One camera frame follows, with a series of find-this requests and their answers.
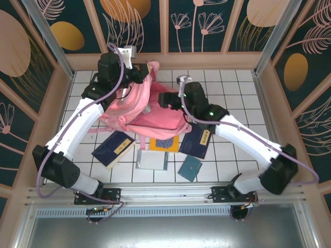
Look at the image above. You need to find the navy book short yellow label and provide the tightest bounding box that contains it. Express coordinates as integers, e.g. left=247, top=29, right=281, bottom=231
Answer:
left=92, top=130, right=137, bottom=171

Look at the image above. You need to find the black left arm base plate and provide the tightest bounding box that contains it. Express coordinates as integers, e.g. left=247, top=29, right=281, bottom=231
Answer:
left=74, top=188, right=122, bottom=206

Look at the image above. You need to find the small circuit board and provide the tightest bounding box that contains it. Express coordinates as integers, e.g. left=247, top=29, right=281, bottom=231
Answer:
left=86, top=206, right=109, bottom=215

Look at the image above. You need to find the slotted metal vent strip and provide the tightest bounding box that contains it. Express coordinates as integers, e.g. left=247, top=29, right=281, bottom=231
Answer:
left=36, top=208, right=233, bottom=218

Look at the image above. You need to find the teal small book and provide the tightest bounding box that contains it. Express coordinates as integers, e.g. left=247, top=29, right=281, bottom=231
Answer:
left=177, top=154, right=203, bottom=182

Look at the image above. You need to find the grey metal panel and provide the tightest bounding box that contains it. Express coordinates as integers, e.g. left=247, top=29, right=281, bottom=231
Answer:
left=15, top=204, right=319, bottom=248

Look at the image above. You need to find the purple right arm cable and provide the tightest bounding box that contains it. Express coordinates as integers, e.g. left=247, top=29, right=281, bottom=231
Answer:
left=178, top=77, right=320, bottom=223

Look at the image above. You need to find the grey notebook teal spine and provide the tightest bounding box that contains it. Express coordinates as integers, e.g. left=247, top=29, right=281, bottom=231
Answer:
left=136, top=149, right=169, bottom=172

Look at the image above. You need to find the aluminium frame post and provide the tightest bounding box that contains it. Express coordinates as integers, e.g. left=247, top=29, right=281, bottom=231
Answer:
left=22, top=0, right=76, bottom=81
left=254, top=0, right=304, bottom=76

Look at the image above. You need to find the aluminium side rail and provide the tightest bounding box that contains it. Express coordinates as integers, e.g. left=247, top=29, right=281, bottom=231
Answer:
left=252, top=71, right=294, bottom=184

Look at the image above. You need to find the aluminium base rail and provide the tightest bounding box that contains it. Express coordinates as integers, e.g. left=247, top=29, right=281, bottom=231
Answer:
left=24, top=181, right=312, bottom=207

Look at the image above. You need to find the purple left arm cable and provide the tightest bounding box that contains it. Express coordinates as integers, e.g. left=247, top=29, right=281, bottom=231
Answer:
left=37, top=42, right=125, bottom=225

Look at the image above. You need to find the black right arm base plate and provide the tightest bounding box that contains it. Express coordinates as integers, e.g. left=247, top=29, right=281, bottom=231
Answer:
left=211, top=185, right=259, bottom=205

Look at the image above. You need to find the yellow book purple pattern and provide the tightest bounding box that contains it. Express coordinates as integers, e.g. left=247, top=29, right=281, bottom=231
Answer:
left=149, top=135, right=179, bottom=153

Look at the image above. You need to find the navy book long yellow label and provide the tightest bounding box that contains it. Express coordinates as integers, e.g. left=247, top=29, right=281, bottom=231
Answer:
left=178, top=123, right=214, bottom=160

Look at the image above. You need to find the pink backpack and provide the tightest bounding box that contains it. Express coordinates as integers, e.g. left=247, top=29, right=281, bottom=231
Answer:
left=87, top=59, right=191, bottom=150

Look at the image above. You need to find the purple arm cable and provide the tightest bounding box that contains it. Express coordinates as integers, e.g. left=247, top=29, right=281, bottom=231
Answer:
left=37, top=42, right=125, bottom=225
left=178, top=77, right=320, bottom=223

